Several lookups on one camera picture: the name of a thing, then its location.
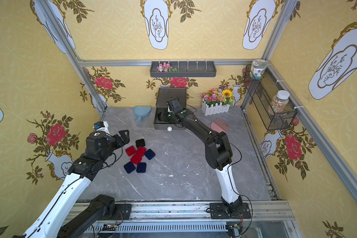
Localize red brooch box upper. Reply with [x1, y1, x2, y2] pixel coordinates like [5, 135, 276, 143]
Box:
[136, 146, 147, 157]

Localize red brooch box lower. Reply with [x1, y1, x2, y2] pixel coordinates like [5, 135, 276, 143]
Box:
[130, 154, 142, 165]

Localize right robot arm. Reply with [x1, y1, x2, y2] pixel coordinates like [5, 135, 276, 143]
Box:
[160, 98, 243, 214]

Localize navy brooch box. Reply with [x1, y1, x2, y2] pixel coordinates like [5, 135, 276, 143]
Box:
[124, 162, 136, 174]
[136, 162, 147, 174]
[144, 149, 156, 160]

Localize red brooch box left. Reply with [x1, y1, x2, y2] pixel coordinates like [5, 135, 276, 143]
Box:
[125, 146, 136, 157]

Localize small circuit board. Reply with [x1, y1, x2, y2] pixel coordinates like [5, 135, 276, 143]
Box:
[101, 223, 118, 233]

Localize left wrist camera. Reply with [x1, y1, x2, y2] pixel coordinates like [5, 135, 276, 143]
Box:
[94, 121, 110, 134]

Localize navy brooch box bottom right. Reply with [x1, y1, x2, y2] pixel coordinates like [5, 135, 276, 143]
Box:
[136, 162, 147, 174]

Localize grey wall shelf tray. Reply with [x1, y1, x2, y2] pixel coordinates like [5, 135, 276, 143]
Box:
[150, 60, 217, 78]

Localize red brooch box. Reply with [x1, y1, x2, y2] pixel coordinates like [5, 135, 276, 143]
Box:
[125, 146, 136, 157]
[136, 146, 147, 157]
[130, 154, 142, 165]

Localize navy brooch box bottom left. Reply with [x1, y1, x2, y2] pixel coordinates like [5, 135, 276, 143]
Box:
[124, 162, 136, 174]

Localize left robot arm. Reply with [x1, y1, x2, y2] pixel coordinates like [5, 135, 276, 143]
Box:
[22, 130, 130, 238]

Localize three-drawer storage cabinet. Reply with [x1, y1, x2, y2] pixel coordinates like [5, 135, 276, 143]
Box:
[153, 87, 187, 131]

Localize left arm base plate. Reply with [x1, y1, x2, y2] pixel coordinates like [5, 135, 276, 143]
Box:
[112, 203, 132, 221]

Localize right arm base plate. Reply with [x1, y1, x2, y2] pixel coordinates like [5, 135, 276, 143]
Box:
[206, 203, 252, 219]

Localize pink flowers on shelf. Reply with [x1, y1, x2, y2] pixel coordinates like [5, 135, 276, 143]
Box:
[156, 62, 178, 72]

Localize black brooch box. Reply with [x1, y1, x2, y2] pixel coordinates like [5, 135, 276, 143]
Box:
[135, 139, 146, 148]

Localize blue dustpan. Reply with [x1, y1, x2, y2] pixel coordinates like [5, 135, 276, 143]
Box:
[133, 106, 151, 123]

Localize glass jar white lid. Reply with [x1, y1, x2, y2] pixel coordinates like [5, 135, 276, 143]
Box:
[268, 90, 290, 116]

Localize black wire basket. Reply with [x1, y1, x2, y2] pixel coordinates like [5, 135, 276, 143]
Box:
[241, 65, 297, 131]

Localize jar with patterned lid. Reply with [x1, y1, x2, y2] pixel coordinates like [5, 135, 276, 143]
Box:
[250, 59, 268, 79]

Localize flowers in white fence planter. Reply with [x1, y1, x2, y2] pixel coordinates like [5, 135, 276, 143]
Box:
[201, 88, 234, 116]

